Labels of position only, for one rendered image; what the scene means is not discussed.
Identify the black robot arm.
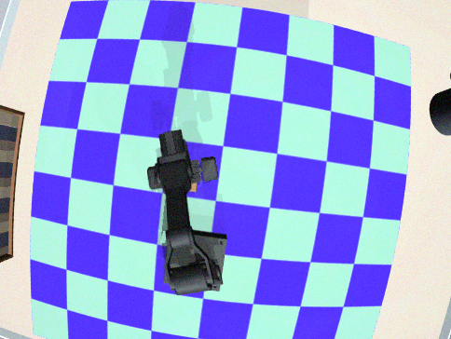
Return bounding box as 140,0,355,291
155,129,223,295

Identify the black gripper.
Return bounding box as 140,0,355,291
147,156,219,189

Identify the tan square block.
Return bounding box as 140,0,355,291
189,183,198,192

